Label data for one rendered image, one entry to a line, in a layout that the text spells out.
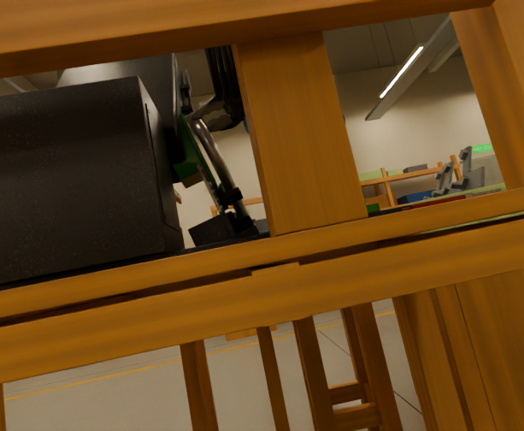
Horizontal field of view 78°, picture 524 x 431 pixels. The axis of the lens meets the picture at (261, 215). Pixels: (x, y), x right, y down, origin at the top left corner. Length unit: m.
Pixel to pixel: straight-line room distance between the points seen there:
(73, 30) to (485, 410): 1.52
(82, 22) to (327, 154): 0.39
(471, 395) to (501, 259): 0.92
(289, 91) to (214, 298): 0.32
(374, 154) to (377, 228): 6.96
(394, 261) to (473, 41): 0.45
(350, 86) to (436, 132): 2.12
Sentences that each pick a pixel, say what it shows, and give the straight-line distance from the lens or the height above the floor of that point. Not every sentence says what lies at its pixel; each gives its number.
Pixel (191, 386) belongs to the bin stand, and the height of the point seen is 0.48.
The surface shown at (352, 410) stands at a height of 0.24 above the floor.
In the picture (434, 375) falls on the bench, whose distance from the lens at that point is 1.26.
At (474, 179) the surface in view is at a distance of 1.54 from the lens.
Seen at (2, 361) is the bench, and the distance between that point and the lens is 0.56.
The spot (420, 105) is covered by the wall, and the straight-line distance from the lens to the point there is 8.35.
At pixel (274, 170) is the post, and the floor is 0.97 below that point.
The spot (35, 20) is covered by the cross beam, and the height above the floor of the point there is 1.23.
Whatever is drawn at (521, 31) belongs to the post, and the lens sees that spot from 0.75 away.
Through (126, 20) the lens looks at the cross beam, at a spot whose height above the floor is 1.21.
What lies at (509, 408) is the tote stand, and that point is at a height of 0.21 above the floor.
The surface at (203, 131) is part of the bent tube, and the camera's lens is 0.79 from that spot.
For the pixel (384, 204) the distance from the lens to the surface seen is 6.62.
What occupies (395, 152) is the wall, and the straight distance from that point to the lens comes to 7.64.
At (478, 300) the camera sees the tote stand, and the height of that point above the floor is 0.57.
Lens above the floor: 0.84
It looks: 9 degrees up
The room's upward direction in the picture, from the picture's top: 12 degrees counter-clockwise
